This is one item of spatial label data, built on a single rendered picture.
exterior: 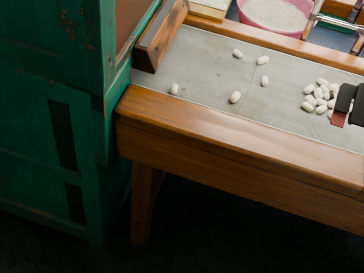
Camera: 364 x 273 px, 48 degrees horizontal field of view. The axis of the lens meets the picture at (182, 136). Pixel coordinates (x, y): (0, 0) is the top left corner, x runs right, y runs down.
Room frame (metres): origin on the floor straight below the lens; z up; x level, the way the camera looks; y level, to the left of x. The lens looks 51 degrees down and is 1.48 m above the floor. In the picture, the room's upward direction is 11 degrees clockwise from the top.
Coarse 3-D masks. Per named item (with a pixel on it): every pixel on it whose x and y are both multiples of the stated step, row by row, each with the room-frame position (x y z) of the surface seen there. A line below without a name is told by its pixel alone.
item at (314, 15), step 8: (320, 0) 1.03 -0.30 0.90; (312, 8) 1.04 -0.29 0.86; (320, 8) 1.04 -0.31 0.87; (312, 16) 1.03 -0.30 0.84; (320, 16) 1.04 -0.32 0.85; (312, 24) 1.03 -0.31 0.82; (336, 24) 1.03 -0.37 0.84; (344, 24) 1.02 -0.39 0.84; (352, 24) 1.03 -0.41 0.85; (304, 32) 1.04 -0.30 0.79; (360, 32) 1.02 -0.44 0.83; (304, 40) 1.03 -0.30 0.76; (360, 40) 1.01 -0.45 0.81; (352, 48) 1.02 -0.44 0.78
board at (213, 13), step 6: (192, 6) 1.08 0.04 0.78; (198, 6) 1.08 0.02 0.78; (204, 6) 1.09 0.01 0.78; (228, 6) 1.11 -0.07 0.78; (192, 12) 1.05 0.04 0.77; (198, 12) 1.05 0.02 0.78; (204, 12) 1.06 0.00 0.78; (210, 12) 1.06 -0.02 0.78; (216, 12) 1.07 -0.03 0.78; (222, 12) 1.07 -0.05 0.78; (210, 18) 1.05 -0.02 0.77; (216, 18) 1.04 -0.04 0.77; (222, 18) 1.04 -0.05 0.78
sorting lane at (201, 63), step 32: (192, 32) 1.00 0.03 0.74; (160, 64) 0.84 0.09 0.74; (192, 64) 0.86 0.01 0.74; (224, 64) 0.88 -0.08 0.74; (256, 64) 0.91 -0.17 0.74; (288, 64) 0.94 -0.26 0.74; (320, 64) 0.96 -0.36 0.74; (192, 96) 0.74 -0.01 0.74; (224, 96) 0.76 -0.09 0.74; (256, 96) 0.78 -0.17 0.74; (288, 96) 0.80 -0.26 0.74; (288, 128) 0.69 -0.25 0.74; (320, 128) 0.71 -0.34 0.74; (352, 128) 0.73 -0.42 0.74
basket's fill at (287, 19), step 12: (252, 0) 1.24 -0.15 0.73; (264, 0) 1.26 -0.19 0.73; (276, 0) 1.28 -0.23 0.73; (252, 12) 1.17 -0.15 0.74; (264, 12) 1.18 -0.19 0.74; (276, 12) 1.20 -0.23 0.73; (288, 12) 1.21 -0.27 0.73; (300, 12) 1.23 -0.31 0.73; (264, 24) 1.12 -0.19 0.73; (276, 24) 1.14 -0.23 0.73; (288, 24) 1.14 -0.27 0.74; (300, 24) 1.16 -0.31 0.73
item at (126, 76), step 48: (0, 96) 0.65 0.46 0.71; (48, 96) 0.61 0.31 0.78; (96, 96) 0.59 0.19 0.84; (0, 144) 0.66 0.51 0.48; (48, 144) 0.63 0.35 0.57; (96, 144) 0.59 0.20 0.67; (0, 192) 0.67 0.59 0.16; (48, 192) 0.64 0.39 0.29; (96, 192) 0.59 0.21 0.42; (96, 240) 0.60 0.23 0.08
